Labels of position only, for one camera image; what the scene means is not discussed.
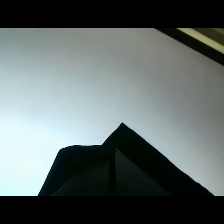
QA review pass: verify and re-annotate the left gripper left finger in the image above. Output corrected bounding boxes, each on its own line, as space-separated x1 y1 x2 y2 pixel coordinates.
51 148 117 197

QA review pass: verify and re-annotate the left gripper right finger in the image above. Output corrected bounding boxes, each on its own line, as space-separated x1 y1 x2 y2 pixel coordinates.
114 148 171 197

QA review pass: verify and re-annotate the black garment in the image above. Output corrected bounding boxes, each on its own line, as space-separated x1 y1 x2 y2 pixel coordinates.
37 122 215 197

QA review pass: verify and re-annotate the silver frame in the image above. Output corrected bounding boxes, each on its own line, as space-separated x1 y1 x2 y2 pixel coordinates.
175 28 224 55

